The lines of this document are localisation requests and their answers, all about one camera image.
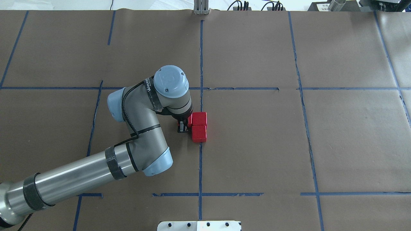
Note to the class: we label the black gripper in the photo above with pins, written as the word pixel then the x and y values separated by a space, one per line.
pixel 182 125

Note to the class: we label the red cube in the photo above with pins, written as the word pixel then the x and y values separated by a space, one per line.
pixel 199 133
pixel 199 118
pixel 189 121

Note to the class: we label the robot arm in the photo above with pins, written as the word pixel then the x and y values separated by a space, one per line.
pixel 166 93

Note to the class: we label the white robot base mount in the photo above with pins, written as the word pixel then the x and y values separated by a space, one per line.
pixel 213 225

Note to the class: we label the aluminium frame post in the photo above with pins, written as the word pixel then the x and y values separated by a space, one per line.
pixel 201 7

